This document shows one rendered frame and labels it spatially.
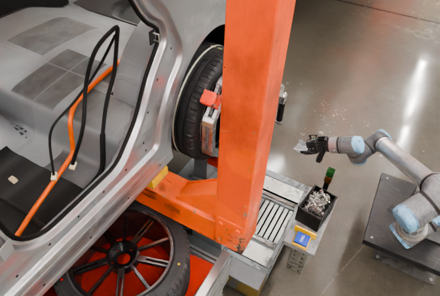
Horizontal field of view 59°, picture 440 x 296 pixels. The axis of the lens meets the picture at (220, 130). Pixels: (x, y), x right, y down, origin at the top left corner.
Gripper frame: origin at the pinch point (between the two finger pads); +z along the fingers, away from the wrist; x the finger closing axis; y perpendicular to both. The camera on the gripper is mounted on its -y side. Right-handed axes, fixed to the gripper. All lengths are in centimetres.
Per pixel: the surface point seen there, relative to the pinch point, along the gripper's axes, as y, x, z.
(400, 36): -85, -323, -17
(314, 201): -18.9, 21.6, -11.8
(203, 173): -13, 7, 66
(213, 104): 53, 31, 18
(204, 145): 28, 30, 34
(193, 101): 54, 29, 30
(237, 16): 101, 65, -29
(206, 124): 42, 30, 27
